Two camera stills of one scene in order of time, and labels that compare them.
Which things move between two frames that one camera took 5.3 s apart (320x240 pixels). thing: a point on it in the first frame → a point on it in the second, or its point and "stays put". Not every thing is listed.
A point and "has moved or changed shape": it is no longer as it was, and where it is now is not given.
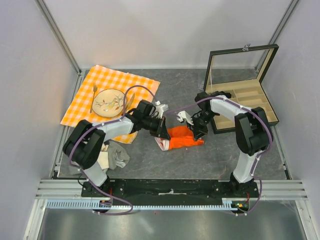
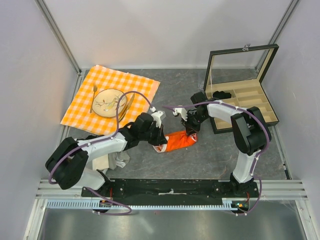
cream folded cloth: [103, 158] stays put
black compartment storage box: [240, 72] stays put
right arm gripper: [198, 131] → [190, 128]
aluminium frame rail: [286, 189] stays put
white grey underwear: [117, 155] stays put
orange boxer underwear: [179, 136] has moved or changed shape
